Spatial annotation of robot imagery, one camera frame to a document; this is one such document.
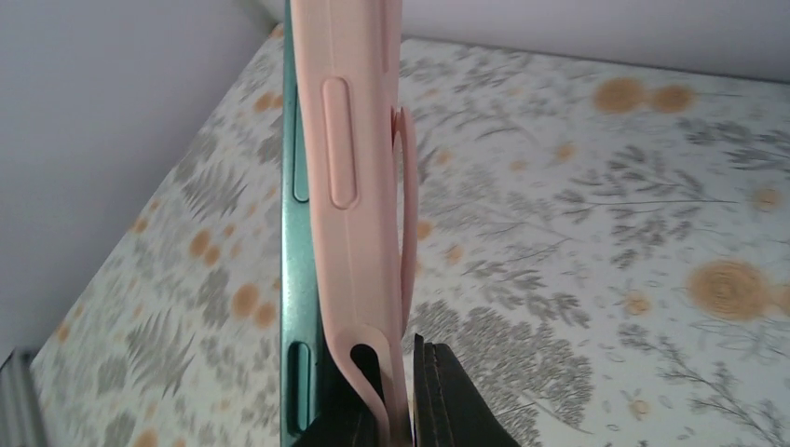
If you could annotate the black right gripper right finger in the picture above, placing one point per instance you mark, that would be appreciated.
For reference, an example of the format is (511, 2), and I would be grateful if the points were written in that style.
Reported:
(448, 408)

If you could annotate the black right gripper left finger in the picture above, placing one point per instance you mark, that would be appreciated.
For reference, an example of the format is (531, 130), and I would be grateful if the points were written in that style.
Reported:
(345, 422)

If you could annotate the green phone with black screen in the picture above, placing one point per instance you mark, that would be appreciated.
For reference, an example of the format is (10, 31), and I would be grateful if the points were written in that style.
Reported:
(307, 374)

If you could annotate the pink silicone phone case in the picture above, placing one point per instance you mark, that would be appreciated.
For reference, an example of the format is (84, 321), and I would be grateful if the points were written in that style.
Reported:
(360, 161)

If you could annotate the floral patterned table mat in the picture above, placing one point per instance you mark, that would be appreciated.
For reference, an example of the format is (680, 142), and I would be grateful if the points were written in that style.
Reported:
(605, 248)

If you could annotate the aluminium frame post left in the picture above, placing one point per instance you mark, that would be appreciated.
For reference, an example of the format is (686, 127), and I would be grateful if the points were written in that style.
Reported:
(22, 423)

